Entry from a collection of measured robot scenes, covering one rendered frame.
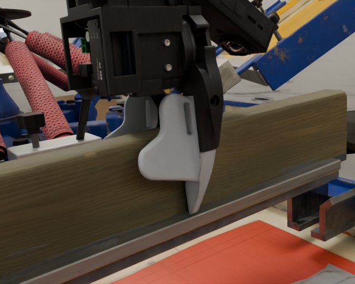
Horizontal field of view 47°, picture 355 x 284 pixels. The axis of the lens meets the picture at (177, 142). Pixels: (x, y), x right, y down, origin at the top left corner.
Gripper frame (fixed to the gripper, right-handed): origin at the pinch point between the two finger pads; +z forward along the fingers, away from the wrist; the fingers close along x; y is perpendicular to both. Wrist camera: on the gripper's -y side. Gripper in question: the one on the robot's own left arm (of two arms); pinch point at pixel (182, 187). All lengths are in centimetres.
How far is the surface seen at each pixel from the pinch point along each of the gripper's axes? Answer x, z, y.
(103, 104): -409, 50, -178
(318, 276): 2.8, 12.7, -14.1
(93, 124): -71, 7, -22
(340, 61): -119, 5, -200
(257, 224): -11.1, 13.5, -19.7
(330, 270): 2.3, 13.3, -16.9
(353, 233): -0.6, 12.9, -25.6
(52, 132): -47.7, 2.7, -4.7
